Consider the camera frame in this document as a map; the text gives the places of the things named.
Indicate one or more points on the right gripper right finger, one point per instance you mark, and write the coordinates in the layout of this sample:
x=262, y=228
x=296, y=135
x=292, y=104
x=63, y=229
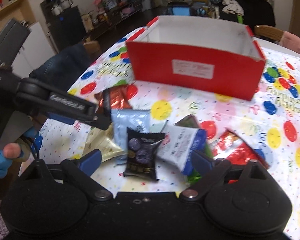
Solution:
x=212, y=172

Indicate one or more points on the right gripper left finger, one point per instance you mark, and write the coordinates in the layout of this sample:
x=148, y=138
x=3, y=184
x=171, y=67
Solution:
x=78, y=172

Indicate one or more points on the green foil snack packet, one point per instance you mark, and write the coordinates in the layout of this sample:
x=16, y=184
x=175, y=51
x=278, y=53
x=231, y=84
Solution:
x=198, y=141

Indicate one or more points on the red noodle snack bag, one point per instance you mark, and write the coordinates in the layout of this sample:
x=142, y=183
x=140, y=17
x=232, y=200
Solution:
x=233, y=148

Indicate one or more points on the cream white snack packet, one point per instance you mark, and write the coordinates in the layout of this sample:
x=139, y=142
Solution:
x=103, y=141

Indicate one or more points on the white blue milk packet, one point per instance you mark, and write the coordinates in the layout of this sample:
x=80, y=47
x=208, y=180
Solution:
x=173, y=149

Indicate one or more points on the black snack packet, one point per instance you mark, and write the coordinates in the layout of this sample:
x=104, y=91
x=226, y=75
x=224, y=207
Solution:
x=141, y=154

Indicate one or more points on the copper brown snack packet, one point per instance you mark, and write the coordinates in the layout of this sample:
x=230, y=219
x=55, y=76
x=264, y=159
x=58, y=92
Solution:
x=112, y=98

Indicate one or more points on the blue gloved left hand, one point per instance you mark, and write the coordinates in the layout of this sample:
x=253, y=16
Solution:
x=16, y=137

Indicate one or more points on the dark blue jeans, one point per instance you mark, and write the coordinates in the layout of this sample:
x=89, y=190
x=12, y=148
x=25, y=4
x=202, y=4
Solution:
x=63, y=69

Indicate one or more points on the white cupboard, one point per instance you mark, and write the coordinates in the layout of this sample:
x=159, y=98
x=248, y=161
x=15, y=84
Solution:
x=36, y=50

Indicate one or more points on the black side cabinet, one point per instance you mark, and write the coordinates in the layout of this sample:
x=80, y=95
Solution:
x=64, y=22

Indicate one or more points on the balloon birthday tablecloth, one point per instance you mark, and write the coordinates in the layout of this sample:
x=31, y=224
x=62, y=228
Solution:
x=269, y=123

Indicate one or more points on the wooden chair with jeans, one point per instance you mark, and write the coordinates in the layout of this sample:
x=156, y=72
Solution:
x=93, y=49

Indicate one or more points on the red cardboard box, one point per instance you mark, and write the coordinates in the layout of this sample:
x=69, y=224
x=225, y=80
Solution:
x=206, y=54

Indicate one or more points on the dark tv console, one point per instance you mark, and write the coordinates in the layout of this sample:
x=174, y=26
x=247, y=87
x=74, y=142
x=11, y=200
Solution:
x=116, y=16

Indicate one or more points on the wooden chair far side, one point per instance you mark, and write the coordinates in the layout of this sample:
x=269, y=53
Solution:
x=268, y=32

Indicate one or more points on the pink cloth on chair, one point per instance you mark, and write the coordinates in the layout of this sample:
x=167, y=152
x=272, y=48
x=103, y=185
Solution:
x=290, y=41

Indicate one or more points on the white garment on pile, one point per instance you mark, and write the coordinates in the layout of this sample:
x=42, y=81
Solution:
x=232, y=7

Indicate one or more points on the black clothes pile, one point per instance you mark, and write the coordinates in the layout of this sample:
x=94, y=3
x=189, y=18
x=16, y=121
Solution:
x=256, y=12

